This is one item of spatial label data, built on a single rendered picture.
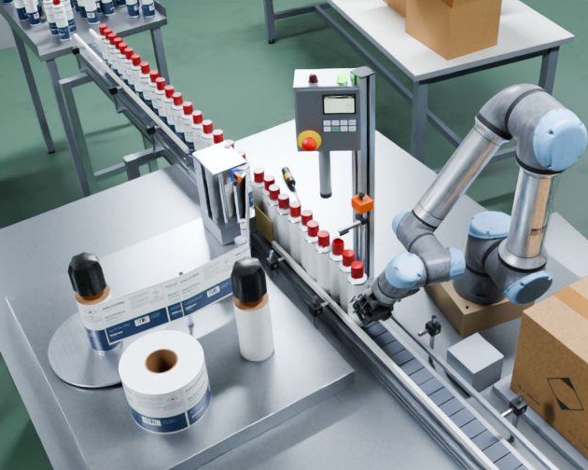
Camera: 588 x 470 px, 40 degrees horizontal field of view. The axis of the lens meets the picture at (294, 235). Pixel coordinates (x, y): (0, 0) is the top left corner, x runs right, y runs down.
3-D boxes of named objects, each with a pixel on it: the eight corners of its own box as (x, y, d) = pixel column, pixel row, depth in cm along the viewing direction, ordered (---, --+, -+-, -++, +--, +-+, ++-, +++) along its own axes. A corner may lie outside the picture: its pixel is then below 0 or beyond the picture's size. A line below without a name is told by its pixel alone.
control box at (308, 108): (299, 132, 215) (294, 69, 203) (362, 131, 214) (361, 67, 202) (296, 154, 207) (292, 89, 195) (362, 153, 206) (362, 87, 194)
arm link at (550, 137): (518, 265, 209) (555, 82, 173) (552, 303, 199) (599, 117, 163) (478, 278, 207) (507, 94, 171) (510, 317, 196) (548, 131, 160)
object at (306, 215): (299, 265, 235) (294, 210, 222) (315, 260, 236) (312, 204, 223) (305, 276, 231) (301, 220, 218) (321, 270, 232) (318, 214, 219)
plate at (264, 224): (256, 228, 247) (253, 204, 242) (258, 227, 247) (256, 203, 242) (273, 245, 240) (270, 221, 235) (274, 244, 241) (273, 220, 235)
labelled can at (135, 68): (136, 106, 313) (126, 59, 300) (140, 100, 317) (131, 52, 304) (149, 107, 312) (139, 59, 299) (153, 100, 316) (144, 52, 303)
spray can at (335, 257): (326, 297, 224) (324, 241, 211) (340, 289, 226) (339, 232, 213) (339, 307, 220) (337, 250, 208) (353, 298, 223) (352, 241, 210)
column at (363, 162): (353, 274, 238) (349, 70, 196) (365, 269, 240) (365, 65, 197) (361, 283, 235) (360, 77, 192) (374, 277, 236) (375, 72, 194)
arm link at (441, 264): (447, 229, 191) (406, 238, 187) (471, 259, 183) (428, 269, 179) (441, 255, 196) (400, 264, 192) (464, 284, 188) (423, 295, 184)
